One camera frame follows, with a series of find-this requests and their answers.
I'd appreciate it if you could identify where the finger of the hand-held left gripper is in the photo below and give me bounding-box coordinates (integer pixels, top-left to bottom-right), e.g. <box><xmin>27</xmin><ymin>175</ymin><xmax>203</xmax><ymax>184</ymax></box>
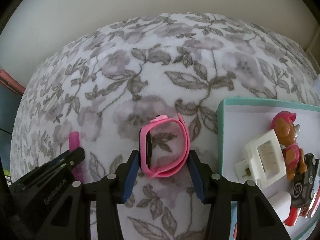
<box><xmin>15</xmin><ymin>147</ymin><xmax>86</xmax><ymax>183</ymax></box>

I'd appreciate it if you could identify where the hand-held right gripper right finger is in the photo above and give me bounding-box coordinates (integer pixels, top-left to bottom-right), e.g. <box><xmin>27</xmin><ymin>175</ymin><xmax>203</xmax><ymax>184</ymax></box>
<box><xmin>188</xmin><ymin>150</ymin><xmax>292</xmax><ymax>240</ymax></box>

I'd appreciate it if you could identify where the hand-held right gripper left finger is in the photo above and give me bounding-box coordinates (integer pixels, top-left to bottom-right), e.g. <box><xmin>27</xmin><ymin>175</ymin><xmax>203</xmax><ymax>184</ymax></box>
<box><xmin>47</xmin><ymin>150</ymin><xmax>140</xmax><ymax>240</ymax></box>

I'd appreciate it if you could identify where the pink smartwatch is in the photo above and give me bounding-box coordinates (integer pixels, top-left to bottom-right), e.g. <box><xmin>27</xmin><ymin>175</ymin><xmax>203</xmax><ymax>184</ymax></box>
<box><xmin>138</xmin><ymin>114</ymin><xmax>191</xmax><ymax>179</ymax></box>

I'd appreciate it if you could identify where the white hair claw clip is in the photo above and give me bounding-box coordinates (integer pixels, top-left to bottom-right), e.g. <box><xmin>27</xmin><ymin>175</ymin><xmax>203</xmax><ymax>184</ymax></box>
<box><xmin>234</xmin><ymin>129</ymin><xmax>287</xmax><ymax>188</ymax></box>

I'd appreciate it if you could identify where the teal-rimmed white tray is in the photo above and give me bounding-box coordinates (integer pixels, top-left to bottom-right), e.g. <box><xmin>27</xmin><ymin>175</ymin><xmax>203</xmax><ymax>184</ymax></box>
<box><xmin>216</xmin><ymin>98</ymin><xmax>320</xmax><ymax>240</ymax></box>

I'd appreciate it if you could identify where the white charger plug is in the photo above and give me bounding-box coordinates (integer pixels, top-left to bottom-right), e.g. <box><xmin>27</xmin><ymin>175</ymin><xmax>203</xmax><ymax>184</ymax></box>
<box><xmin>269</xmin><ymin>189</ymin><xmax>293</xmax><ymax>223</ymax></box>

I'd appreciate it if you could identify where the pink toy dog figure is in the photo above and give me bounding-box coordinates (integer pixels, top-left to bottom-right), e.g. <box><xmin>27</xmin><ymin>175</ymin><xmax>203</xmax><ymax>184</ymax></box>
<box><xmin>271</xmin><ymin>111</ymin><xmax>306</xmax><ymax>181</ymax></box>

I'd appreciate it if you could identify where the red squeeze bottle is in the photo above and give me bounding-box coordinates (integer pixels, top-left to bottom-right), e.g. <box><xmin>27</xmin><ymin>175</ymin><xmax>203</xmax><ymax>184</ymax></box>
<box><xmin>284</xmin><ymin>204</ymin><xmax>302</xmax><ymax>227</ymax></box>

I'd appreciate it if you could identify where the black toy car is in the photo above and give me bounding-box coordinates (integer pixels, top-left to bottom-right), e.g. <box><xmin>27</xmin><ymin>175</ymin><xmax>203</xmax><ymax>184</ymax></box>
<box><xmin>291</xmin><ymin>152</ymin><xmax>320</xmax><ymax>218</ymax></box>

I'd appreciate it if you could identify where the dark cabinet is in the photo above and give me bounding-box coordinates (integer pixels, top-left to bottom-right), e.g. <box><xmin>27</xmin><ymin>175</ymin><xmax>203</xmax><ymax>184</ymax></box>
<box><xmin>0</xmin><ymin>80</ymin><xmax>23</xmax><ymax>160</ymax></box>

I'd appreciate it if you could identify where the pink board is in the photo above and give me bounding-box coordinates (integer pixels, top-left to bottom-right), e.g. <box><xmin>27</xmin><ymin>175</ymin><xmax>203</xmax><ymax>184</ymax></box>
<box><xmin>0</xmin><ymin>69</ymin><xmax>26</xmax><ymax>96</ymax></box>

